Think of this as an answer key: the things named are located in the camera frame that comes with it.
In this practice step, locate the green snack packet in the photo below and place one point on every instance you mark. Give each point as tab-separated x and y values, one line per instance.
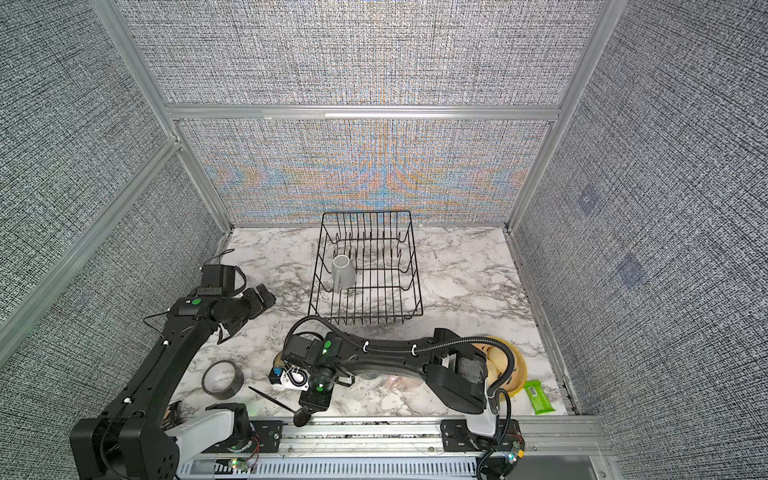
539	401

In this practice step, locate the pink purple mug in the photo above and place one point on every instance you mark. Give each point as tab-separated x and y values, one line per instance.
402	383

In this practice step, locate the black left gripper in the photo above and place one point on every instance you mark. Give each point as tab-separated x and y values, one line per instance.
258	305

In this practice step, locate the aluminium front rail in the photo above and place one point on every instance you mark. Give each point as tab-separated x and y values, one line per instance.
557	447

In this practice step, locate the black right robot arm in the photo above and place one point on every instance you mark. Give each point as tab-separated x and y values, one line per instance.
466	374

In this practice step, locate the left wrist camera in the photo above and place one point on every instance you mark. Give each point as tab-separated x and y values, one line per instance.
217	280

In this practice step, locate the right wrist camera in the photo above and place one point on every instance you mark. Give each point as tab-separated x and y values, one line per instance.
288	378

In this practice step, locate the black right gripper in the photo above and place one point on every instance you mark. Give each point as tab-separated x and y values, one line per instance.
313	403

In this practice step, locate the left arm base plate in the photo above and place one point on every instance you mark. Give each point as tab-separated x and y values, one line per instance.
265	437

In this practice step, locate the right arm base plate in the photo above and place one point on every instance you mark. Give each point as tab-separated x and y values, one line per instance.
474	435

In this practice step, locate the white ceramic mug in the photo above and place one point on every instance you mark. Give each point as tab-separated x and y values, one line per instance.
343	273

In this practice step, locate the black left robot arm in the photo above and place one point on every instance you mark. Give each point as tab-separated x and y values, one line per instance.
127	440

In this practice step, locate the black ladle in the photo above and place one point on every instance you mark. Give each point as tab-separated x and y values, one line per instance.
276	402

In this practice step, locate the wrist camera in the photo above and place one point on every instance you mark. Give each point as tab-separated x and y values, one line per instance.
217	280
288	378

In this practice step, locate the black wire dish rack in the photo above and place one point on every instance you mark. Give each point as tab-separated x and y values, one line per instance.
383	247

